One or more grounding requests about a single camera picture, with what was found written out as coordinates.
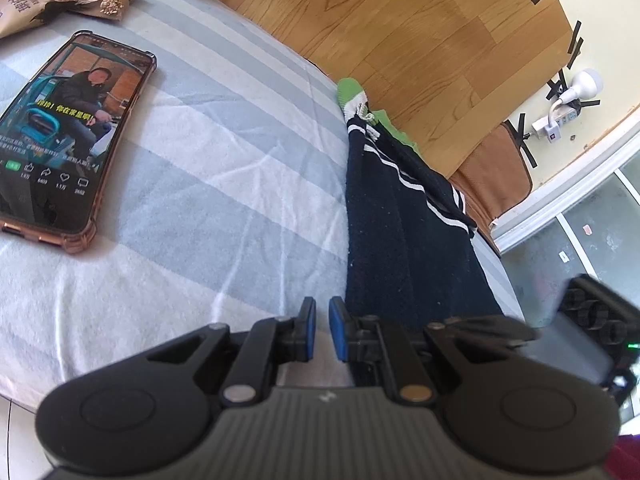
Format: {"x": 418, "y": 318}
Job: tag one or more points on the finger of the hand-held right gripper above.
{"x": 520, "y": 332}

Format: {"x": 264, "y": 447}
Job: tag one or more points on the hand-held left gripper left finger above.
{"x": 310, "y": 330}

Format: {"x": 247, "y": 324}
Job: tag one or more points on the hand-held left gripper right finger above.
{"x": 337, "y": 332}

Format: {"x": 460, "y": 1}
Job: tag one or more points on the navy knit sweater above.
{"x": 410, "y": 240}

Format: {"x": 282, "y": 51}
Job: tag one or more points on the green knit garment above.
{"x": 350, "y": 91}

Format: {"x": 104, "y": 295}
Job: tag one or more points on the dark red cloth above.
{"x": 630, "y": 460}

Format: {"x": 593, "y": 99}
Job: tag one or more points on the white framed glass window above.
{"x": 590, "y": 210}

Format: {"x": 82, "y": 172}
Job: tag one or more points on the brown perforated cushion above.
{"x": 495, "y": 180}

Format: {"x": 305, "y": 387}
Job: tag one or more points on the white plug adapter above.
{"x": 552, "y": 134}

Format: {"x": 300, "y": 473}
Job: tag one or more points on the white power strip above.
{"x": 567, "y": 115}

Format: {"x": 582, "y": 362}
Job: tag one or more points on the white plug-in lamp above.
{"x": 586, "y": 82}

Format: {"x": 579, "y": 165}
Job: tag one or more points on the wood pattern vinyl sheet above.
{"x": 400, "y": 35}

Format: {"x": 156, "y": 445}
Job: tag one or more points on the smartphone in clear case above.
{"x": 60, "y": 135}

